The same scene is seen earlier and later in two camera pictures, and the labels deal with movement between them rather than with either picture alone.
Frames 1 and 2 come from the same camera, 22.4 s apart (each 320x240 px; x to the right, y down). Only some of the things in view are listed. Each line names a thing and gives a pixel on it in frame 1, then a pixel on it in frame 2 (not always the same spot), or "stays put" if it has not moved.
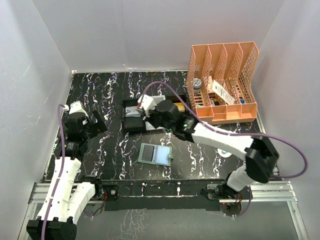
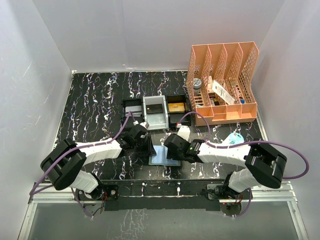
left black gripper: (99, 123) → (148, 140)
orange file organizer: (221, 78) stays put
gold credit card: (181, 106) stays put
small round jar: (197, 84) stays put
